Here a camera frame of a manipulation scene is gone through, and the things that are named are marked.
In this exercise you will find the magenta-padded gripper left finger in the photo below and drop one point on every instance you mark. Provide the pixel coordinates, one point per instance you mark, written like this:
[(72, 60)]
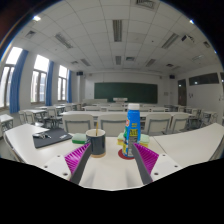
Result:
[(78, 160)]

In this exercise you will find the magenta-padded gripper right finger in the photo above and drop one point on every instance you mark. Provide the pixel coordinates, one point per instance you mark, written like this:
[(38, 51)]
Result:
[(148, 161)]

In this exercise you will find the blue bottle with white cap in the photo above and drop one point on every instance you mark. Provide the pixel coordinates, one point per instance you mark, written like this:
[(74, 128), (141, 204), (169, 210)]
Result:
[(132, 130)]

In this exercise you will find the dark blue mug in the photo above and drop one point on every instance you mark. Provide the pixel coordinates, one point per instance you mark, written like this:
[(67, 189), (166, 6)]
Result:
[(96, 145)]

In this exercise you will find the flat round red coaster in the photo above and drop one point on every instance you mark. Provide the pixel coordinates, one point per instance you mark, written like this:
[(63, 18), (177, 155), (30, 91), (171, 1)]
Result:
[(120, 155)]

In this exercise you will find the dark grey closed laptop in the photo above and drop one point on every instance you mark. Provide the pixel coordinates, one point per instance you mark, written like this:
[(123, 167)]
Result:
[(55, 138)]

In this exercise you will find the group of classroom chairs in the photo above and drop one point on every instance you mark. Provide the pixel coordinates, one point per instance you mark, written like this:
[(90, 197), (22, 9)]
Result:
[(78, 124)]

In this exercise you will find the wooden stir stick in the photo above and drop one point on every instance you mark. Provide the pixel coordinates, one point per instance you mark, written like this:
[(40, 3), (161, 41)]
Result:
[(97, 128)]

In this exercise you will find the bunch of keys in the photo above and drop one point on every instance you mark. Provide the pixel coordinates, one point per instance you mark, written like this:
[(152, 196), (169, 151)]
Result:
[(41, 135)]

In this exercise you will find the white empty desk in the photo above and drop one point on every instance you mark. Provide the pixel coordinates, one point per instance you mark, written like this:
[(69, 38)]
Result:
[(193, 143)]

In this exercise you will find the group of white classroom desks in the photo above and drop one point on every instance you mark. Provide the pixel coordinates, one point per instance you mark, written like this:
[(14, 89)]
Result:
[(100, 114)]

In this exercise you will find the dark green chalkboard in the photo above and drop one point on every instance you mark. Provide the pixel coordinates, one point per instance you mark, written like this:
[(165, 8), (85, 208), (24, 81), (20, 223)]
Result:
[(113, 92)]

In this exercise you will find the dark classroom door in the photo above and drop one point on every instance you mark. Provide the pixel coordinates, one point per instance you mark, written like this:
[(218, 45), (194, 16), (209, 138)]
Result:
[(182, 93)]

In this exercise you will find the row of windows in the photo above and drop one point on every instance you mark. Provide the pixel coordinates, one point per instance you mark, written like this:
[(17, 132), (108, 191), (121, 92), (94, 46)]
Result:
[(40, 81)]

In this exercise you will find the group of blue curtains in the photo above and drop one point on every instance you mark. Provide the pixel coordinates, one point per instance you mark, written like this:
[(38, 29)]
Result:
[(18, 83)]

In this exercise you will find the group of ceiling lights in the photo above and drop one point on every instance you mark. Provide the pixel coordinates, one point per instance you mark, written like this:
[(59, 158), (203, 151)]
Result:
[(117, 30)]

